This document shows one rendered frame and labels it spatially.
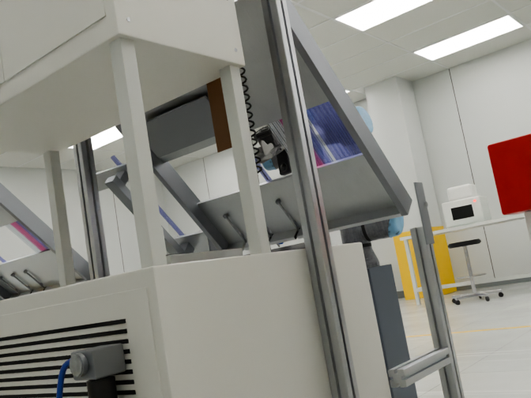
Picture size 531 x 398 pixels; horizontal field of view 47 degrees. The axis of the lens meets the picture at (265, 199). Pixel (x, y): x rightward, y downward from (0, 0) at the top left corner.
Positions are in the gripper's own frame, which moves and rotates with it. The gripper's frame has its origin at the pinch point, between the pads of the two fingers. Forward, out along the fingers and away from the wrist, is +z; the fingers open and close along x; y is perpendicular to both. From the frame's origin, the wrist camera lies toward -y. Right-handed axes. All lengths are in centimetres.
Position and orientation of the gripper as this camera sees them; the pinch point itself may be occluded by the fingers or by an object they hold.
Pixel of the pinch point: (257, 163)
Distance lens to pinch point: 183.6
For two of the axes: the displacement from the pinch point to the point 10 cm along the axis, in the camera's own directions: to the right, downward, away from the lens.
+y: -4.4, -8.6, -2.5
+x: 7.7, -2.1, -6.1
